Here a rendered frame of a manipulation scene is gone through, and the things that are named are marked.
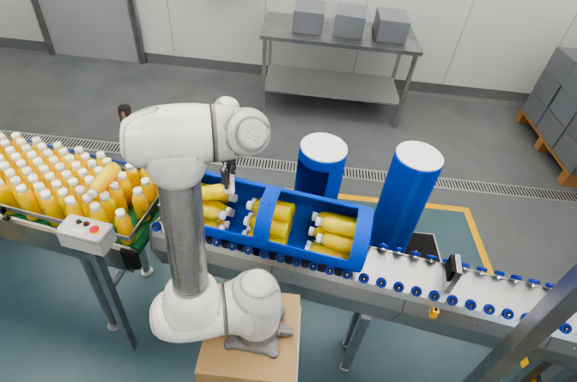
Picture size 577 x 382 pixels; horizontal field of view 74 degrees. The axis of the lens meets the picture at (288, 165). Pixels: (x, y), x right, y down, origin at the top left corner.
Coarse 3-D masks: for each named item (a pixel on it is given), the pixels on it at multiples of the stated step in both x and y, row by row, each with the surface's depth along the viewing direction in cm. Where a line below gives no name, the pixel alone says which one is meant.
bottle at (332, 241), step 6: (330, 234) 162; (336, 234) 162; (324, 240) 161; (330, 240) 160; (336, 240) 160; (342, 240) 160; (348, 240) 160; (330, 246) 161; (336, 246) 160; (342, 246) 159; (348, 246) 159; (348, 252) 160
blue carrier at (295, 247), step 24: (240, 192) 185; (264, 192) 163; (288, 192) 166; (240, 216) 186; (264, 216) 157; (360, 216) 157; (240, 240) 164; (264, 240) 160; (288, 240) 179; (312, 240) 180; (360, 240) 152; (336, 264) 159; (360, 264) 155
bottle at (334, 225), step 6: (330, 216) 163; (324, 222) 162; (330, 222) 161; (336, 222) 160; (342, 222) 161; (348, 222) 161; (354, 222) 161; (324, 228) 162; (330, 228) 161; (336, 228) 160; (342, 228) 160; (348, 228) 159; (354, 228) 159; (342, 234) 161; (348, 234) 160; (354, 234) 159
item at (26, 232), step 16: (0, 224) 186; (16, 224) 182; (32, 224) 182; (16, 240) 193; (32, 240) 189; (48, 240) 185; (80, 256) 187; (112, 256) 180; (128, 256) 176; (144, 256) 255; (144, 272) 267; (96, 288) 208; (112, 320) 232
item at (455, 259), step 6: (450, 258) 165; (456, 258) 163; (450, 264) 163; (456, 264) 161; (450, 270) 161; (456, 270) 159; (444, 276) 172; (450, 276) 162; (456, 276) 160; (444, 282) 170; (450, 282) 163; (456, 282) 162; (444, 288) 169; (450, 288) 165
